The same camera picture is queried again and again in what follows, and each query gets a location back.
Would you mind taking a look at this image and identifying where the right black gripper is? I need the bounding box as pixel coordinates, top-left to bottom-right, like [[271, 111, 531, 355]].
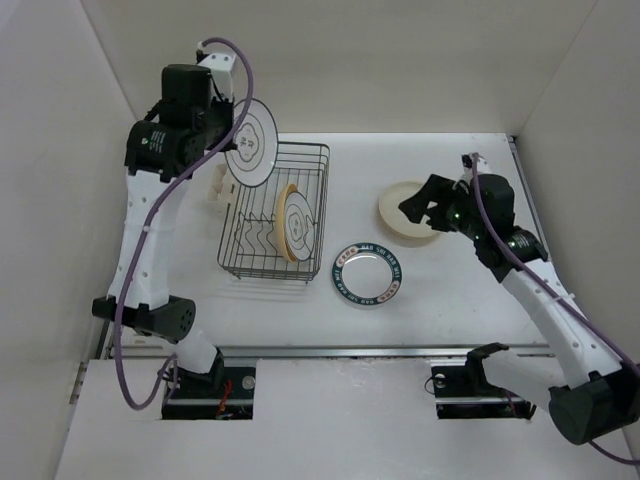
[[398, 173, 486, 241]]

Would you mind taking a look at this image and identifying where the plain cream plate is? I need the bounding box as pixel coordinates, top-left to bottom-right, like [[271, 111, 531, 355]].
[[378, 181, 440, 244]]

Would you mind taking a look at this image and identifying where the cream plate green ring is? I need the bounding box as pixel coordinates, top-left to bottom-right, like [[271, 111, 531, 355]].
[[223, 98, 280, 190]]

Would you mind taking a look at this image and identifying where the white plate green lettered rim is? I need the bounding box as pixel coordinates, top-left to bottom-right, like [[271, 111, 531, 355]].
[[331, 242, 403, 308]]

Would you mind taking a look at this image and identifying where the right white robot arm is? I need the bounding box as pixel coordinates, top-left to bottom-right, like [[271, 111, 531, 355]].
[[398, 174, 639, 445]]

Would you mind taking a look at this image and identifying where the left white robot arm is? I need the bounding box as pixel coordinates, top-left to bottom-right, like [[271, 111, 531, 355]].
[[92, 55, 234, 397]]

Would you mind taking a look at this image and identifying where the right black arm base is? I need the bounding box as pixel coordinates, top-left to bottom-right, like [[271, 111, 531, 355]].
[[429, 362, 537, 420]]

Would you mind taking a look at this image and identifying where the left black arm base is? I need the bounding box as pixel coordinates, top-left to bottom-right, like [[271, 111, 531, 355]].
[[161, 359, 257, 421]]

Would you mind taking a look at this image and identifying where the cream plastic cutlery holder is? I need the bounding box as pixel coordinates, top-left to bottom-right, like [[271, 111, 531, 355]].
[[207, 163, 238, 204]]

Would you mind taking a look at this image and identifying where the yellow-backed white plate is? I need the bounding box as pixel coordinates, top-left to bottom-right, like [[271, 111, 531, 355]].
[[274, 183, 316, 263]]

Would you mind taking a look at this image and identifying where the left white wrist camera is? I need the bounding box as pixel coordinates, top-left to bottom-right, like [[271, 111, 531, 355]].
[[196, 50, 237, 101]]

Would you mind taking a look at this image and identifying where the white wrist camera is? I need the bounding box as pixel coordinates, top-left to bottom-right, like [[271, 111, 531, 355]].
[[461, 152, 492, 176], [196, 50, 237, 101]]

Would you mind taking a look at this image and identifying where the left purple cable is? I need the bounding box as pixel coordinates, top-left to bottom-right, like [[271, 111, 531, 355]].
[[115, 37, 255, 411]]

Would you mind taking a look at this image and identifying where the purple cable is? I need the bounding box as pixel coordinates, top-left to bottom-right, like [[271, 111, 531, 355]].
[[459, 152, 640, 465], [115, 37, 255, 411]]

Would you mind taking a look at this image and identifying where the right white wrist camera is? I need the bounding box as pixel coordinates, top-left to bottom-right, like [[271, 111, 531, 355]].
[[461, 152, 492, 176]]

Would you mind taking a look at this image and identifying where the grey wire dish rack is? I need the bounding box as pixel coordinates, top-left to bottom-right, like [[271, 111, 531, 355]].
[[217, 141, 330, 283]]

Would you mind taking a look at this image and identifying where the aluminium table rail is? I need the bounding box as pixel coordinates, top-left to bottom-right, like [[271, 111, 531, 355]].
[[99, 137, 586, 361]]

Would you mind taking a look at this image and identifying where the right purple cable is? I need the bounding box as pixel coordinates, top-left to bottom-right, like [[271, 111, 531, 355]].
[[459, 152, 640, 465]]

